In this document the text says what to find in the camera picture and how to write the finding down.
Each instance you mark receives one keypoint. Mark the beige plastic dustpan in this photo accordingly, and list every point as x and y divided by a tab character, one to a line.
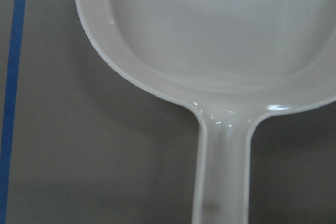
232	63

